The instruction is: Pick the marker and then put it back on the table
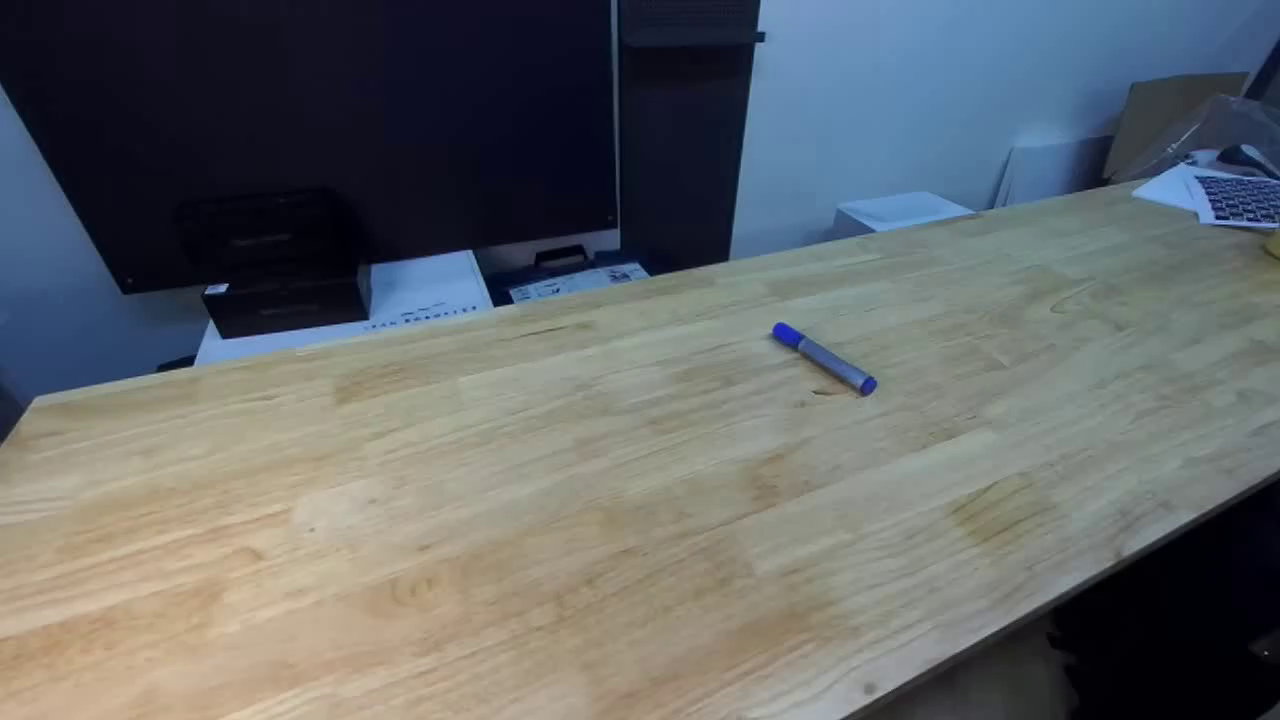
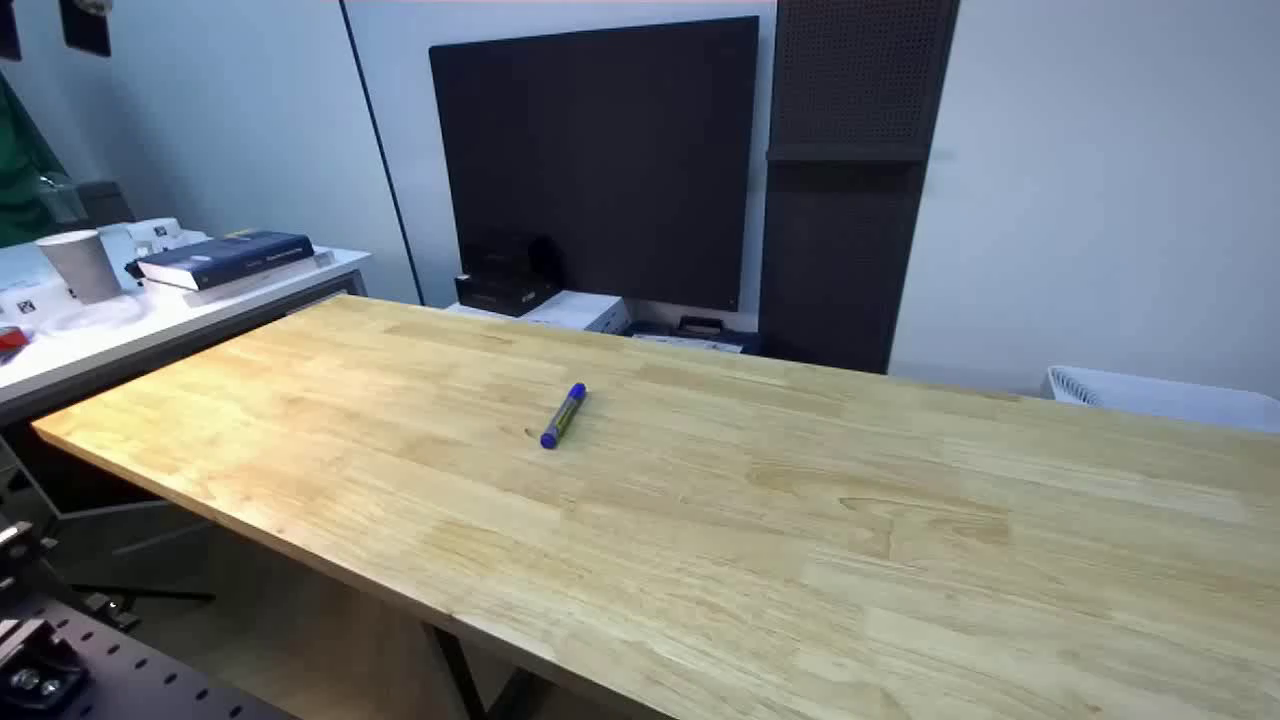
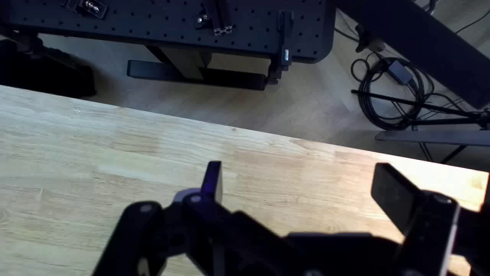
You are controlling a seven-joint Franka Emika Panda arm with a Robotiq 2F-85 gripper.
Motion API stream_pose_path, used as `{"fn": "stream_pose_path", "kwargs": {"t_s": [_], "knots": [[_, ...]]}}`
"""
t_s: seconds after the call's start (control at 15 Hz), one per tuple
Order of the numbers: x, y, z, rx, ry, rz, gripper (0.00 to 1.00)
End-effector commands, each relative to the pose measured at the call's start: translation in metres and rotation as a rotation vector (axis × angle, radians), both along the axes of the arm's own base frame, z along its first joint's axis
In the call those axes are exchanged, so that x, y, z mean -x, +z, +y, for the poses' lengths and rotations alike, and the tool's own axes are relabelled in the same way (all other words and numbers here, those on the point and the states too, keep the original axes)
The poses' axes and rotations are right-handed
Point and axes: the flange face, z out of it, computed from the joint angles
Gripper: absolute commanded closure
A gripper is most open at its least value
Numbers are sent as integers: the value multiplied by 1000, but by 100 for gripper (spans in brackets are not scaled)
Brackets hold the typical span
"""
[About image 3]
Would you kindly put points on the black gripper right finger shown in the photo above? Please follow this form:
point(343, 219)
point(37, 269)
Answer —
point(429, 231)

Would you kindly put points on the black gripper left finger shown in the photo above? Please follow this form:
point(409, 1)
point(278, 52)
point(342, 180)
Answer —
point(204, 240)

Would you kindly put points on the black tripod stand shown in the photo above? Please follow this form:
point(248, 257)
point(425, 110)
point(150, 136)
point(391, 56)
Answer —
point(438, 108)

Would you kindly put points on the black perforated breadboard table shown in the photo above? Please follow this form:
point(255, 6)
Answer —
point(154, 24)

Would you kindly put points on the dark bulky floor object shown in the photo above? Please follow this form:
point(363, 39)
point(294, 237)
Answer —
point(40, 70)

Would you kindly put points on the small black labelled box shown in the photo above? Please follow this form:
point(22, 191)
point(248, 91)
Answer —
point(92, 7)

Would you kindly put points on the grey flat base plate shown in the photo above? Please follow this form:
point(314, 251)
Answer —
point(438, 137)

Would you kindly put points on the black metal table leg frame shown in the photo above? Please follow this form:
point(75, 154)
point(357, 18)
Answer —
point(224, 78)

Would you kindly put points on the black clamp post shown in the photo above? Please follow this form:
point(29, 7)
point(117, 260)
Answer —
point(284, 41)

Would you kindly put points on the black metal bracket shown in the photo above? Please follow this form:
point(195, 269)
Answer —
point(218, 18)

